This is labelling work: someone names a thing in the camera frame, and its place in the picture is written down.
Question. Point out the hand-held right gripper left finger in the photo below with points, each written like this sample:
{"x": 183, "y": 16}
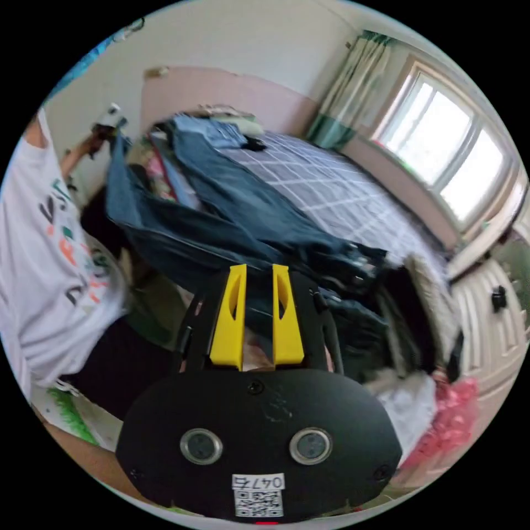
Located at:
{"x": 223, "y": 331}

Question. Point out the blue jeans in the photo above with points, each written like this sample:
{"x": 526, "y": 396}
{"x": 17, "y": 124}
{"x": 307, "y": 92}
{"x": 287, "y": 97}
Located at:
{"x": 232, "y": 207}

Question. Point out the bed with checked grey sheet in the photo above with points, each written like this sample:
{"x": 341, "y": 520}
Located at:
{"x": 331, "y": 186}

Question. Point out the person's body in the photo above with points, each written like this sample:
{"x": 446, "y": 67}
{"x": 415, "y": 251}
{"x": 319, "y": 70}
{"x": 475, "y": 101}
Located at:
{"x": 45, "y": 256}

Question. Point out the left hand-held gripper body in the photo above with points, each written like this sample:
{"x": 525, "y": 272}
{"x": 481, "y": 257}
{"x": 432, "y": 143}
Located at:
{"x": 108, "y": 133}

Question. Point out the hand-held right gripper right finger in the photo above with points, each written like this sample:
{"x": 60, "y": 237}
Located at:
{"x": 287, "y": 331}

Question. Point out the white panelled cupboard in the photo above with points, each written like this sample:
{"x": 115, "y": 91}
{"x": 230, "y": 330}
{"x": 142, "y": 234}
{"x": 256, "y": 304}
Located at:
{"x": 492, "y": 331}

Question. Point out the pile of clothes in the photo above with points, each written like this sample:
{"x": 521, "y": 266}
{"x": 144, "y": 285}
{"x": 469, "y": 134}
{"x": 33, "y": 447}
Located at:
{"x": 232, "y": 124}

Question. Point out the heap of dark clothes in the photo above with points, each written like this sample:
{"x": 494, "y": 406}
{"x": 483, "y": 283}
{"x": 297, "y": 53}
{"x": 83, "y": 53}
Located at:
{"x": 397, "y": 323}

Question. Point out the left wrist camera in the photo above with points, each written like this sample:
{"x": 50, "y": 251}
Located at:
{"x": 112, "y": 111}

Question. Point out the window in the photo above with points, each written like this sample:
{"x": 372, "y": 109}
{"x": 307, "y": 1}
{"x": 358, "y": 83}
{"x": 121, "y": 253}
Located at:
{"x": 447, "y": 149}

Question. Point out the pink plastic bag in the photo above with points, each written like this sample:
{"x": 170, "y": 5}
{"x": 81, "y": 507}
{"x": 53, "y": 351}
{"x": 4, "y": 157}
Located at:
{"x": 449, "y": 422}

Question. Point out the green and white curtain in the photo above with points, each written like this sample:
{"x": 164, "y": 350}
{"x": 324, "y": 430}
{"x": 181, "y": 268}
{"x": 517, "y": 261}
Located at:
{"x": 352, "y": 91}

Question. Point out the person's left hand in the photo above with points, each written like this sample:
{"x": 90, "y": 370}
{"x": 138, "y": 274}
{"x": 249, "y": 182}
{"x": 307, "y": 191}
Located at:
{"x": 92, "y": 145}

